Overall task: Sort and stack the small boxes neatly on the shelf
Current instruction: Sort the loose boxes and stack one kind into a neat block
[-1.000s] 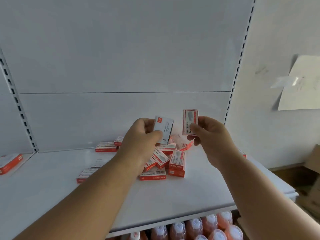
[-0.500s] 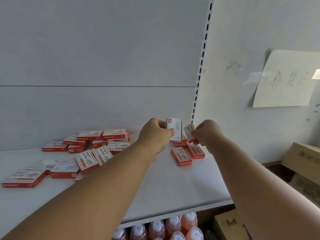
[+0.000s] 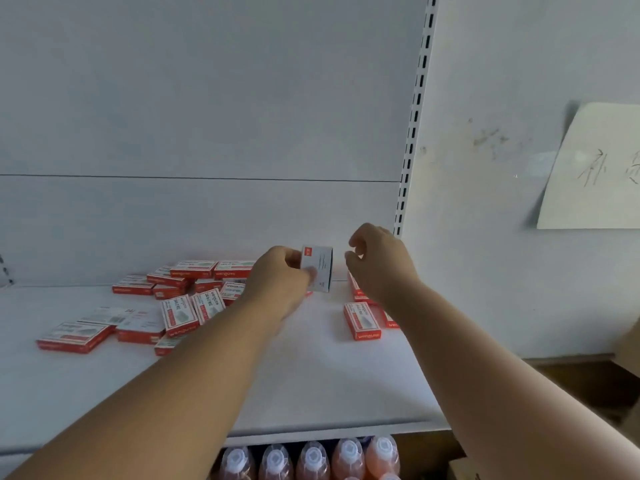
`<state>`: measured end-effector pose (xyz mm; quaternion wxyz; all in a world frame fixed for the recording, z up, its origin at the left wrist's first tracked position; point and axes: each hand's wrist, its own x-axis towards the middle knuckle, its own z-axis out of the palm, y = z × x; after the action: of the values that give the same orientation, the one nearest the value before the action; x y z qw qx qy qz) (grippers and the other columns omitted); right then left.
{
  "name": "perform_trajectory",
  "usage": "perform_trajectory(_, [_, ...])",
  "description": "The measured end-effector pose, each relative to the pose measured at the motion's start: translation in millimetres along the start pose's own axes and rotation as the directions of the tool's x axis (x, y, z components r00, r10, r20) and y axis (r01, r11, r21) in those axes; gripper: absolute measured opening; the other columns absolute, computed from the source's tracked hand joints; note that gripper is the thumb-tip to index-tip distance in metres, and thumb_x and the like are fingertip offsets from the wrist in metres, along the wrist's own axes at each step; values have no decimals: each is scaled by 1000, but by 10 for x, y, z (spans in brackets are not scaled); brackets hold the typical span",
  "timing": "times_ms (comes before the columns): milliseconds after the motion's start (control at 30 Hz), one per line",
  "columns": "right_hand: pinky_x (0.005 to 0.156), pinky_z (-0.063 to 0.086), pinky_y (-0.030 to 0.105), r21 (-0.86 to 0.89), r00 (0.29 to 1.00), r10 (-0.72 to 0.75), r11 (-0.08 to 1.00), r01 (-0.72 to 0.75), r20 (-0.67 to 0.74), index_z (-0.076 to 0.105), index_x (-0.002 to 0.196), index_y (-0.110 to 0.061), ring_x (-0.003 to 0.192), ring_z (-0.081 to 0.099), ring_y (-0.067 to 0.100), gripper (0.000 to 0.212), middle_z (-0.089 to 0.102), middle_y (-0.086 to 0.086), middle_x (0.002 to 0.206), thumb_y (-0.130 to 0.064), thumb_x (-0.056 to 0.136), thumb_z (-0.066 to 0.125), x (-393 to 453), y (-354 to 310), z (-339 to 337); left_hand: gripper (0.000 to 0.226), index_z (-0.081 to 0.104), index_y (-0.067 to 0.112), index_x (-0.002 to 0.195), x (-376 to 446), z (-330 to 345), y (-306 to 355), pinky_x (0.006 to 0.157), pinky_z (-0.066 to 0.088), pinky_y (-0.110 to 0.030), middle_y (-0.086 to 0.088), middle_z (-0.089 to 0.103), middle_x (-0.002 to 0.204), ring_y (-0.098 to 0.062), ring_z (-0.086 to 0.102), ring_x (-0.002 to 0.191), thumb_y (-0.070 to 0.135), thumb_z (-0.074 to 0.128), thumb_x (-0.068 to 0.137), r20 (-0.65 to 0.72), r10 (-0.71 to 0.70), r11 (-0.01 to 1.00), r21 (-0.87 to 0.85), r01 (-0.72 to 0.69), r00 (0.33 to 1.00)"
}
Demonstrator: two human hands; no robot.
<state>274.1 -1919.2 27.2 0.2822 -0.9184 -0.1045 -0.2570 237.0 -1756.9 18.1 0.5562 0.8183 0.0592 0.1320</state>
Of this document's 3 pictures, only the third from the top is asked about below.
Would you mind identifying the white shelf back panel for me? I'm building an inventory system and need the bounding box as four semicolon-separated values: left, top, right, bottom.
0;0;431;288

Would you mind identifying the person's left forearm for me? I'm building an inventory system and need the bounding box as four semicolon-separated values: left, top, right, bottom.
0;301;296;480

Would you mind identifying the white slotted shelf upright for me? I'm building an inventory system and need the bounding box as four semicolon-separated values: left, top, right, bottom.
393;0;439;239

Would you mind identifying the brown cardboard box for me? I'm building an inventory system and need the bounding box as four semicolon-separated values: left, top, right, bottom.
446;457;482;480

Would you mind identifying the orange liquid bottle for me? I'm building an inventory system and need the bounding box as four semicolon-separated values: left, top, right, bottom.
258;444;295;480
295;441;332;480
365;435;402;480
331;438;367;480
218;446;257;480

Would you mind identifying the white shelf board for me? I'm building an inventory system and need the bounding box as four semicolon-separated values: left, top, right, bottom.
0;281;452;456

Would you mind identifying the person's right hand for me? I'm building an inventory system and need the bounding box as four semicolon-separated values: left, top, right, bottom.
344;223;422;309

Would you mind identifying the person's left hand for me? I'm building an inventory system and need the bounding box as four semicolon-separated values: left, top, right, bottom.
239;246;318;329

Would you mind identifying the pile of red staple boxes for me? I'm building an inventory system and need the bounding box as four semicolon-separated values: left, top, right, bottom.
36;260;261;357

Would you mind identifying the person's right forearm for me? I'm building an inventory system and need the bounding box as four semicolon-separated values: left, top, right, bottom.
384;282;640;480

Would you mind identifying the white paper sheet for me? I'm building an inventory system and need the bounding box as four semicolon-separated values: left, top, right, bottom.
536;102;640;231

